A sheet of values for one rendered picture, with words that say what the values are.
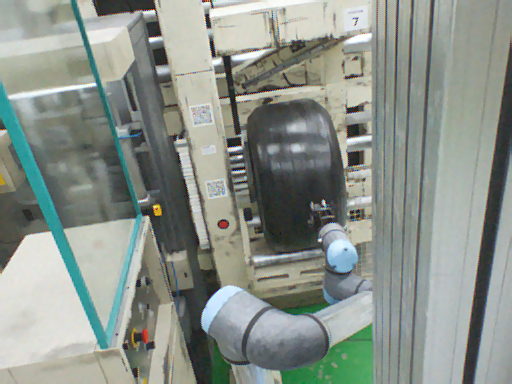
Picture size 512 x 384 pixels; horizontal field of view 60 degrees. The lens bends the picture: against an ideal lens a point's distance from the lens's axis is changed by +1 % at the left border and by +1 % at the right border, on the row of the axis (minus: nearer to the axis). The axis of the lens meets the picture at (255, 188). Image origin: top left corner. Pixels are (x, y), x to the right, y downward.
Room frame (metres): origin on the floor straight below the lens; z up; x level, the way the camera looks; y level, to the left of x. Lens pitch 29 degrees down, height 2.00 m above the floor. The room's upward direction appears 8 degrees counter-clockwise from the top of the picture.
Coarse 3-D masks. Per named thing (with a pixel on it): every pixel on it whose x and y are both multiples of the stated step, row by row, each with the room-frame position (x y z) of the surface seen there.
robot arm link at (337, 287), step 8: (328, 272) 0.93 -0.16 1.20; (336, 272) 0.91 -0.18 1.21; (344, 272) 0.91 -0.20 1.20; (328, 280) 0.92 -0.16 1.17; (336, 280) 0.91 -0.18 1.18; (344, 280) 0.90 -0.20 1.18; (352, 280) 0.90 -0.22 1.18; (360, 280) 0.89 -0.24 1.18; (328, 288) 0.92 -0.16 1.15; (336, 288) 0.90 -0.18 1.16; (344, 288) 0.89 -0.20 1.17; (352, 288) 0.88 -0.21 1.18; (328, 296) 0.91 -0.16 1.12; (336, 296) 0.90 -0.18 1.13; (344, 296) 0.88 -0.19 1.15
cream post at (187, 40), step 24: (168, 0) 1.46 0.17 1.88; (192, 0) 1.46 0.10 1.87; (168, 24) 1.46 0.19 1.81; (192, 24) 1.46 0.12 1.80; (168, 48) 1.46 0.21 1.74; (192, 48) 1.46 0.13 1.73; (192, 72) 1.46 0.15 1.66; (192, 96) 1.46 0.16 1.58; (216, 96) 1.46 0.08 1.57; (216, 120) 1.46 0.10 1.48; (192, 144) 1.45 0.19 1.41; (216, 144) 1.46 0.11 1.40; (216, 168) 1.46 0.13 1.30; (216, 216) 1.46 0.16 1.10; (216, 240) 1.46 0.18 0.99; (240, 240) 1.46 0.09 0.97; (216, 264) 1.46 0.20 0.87; (240, 264) 1.46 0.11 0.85; (240, 288) 1.46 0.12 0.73
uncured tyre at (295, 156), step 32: (256, 128) 1.46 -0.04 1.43; (288, 128) 1.41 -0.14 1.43; (320, 128) 1.40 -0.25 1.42; (256, 160) 1.36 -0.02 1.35; (288, 160) 1.32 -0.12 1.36; (320, 160) 1.31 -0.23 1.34; (256, 192) 1.69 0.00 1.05; (288, 192) 1.27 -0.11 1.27; (320, 192) 1.27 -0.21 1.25; (288, 224) 1.26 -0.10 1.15
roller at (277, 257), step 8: (304, 248) 1.41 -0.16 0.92; (312, 248) 1.40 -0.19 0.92; (320, 248) 1.40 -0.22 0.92; (256, 256) 1.40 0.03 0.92; (264, 256) 1.40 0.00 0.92; (272, 256) 1.39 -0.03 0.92; (280, 256) 1.39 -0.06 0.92; (288, 256) 1.39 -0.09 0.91; (296, 256) 1.39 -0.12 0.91; (304, 256) 1.39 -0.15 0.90; (312, 256) 1.39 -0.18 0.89; (256, 264) 1.38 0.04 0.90; (264, 264) 1.38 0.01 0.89
